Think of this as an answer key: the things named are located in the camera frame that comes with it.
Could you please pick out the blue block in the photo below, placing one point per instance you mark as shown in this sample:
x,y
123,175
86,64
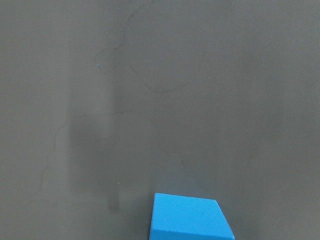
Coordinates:
x,y
176,217

